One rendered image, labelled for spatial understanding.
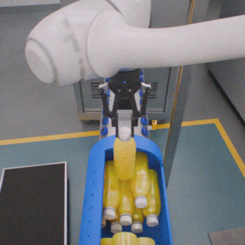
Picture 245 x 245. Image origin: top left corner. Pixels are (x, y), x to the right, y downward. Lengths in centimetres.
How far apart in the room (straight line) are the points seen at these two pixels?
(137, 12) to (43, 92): 280
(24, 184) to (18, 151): 52
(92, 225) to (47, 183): 141
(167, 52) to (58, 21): 16
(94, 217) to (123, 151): 21
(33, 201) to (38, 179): 19
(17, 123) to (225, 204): 211
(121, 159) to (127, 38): 50
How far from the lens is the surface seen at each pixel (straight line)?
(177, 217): 217
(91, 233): 79
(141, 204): 91
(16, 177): 229
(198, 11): 131
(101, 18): 40
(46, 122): 285
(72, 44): 39
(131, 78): 61
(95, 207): 81
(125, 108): 137
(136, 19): 52
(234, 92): 301
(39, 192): 215
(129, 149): 79
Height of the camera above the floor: 192
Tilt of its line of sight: 45 degrees down
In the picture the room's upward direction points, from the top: straight up
